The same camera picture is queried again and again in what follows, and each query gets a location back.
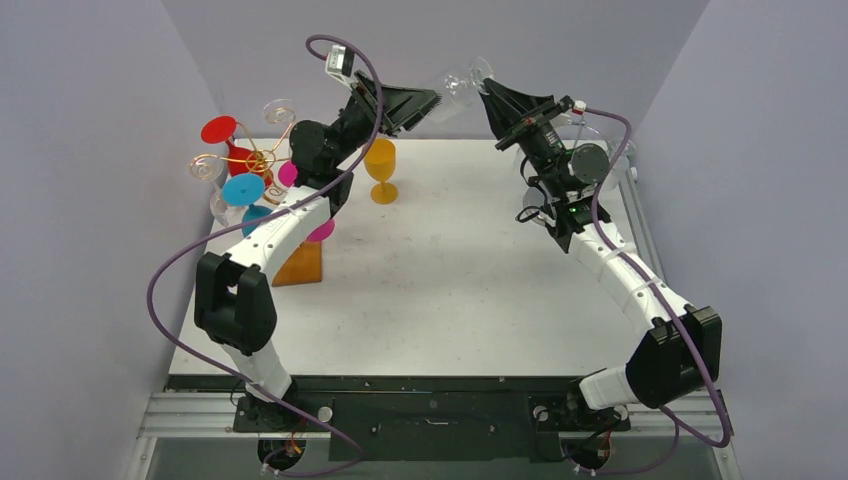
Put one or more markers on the gold wire glass rack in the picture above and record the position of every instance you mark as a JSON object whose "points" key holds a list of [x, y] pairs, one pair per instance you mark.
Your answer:
{"points": [[281, 112]]}

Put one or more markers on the aluminium rail frame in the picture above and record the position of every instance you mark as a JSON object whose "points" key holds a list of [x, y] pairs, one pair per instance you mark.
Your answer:
{"points": [[195, 415]]}

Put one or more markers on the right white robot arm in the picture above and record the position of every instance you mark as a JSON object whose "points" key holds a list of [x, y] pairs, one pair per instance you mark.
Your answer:
{"points": [[680, 348]]}

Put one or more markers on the pink wine glass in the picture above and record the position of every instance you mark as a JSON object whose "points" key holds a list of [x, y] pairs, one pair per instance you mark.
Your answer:
{"points": [[287, 175]]}

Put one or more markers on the chrome wire glass rack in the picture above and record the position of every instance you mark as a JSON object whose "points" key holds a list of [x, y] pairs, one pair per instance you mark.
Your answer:
{"points": [[537, 200]]}

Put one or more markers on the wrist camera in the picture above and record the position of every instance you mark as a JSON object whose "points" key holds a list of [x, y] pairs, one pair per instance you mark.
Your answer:
{"points": [[339, 64], [579, 108]]}

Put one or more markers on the wooden rack base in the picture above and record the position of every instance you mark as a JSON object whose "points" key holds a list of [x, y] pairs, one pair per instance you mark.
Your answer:
{"points": [[304, 266]]}

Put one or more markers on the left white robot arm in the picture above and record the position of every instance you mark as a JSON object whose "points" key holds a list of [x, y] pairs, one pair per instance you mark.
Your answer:
{"points": [[233, 302]]}

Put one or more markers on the red wine glass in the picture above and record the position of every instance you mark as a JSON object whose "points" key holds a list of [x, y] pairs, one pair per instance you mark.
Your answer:
{"points": [[238, 159]]}

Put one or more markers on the clear wine glass left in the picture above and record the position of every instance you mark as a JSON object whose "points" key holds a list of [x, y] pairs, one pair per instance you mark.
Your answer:
{"points": [[223, 213]]}

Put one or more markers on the blue wine glass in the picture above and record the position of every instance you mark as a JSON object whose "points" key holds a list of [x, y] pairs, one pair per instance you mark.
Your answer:
{"points": [[241, 194]]}

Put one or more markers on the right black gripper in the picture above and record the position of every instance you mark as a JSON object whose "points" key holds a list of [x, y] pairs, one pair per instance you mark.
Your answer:
{"points": [[531, 124]]}

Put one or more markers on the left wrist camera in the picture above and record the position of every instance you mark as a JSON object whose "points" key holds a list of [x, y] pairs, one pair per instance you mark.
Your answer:
{"points": [[339, 64]]}

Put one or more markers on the yellow plastic goblet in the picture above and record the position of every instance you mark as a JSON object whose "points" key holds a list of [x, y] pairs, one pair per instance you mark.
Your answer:
{"points": [[380, 164]]}

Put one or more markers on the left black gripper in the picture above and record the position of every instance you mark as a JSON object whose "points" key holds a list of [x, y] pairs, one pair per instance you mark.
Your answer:
{"points": [[404, 108]]}

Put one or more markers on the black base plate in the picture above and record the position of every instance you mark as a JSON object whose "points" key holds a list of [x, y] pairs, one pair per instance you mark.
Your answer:
{"points": [[418, 418]]}

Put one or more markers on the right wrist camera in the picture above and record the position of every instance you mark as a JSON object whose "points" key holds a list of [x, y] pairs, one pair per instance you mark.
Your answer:
{"points": [[579, 108]]}

